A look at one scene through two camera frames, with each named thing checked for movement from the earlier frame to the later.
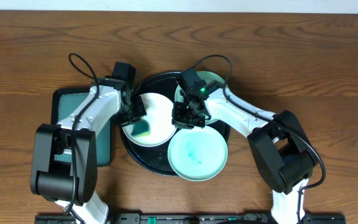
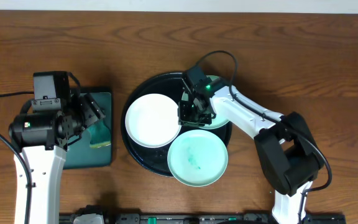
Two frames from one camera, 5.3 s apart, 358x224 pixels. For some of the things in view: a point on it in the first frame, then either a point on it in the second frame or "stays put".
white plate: (158, 111) stays put
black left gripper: (133, 111) -> (92, 107)
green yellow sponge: (140, 128) -> (100, 134)
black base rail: (196, 218) stays put
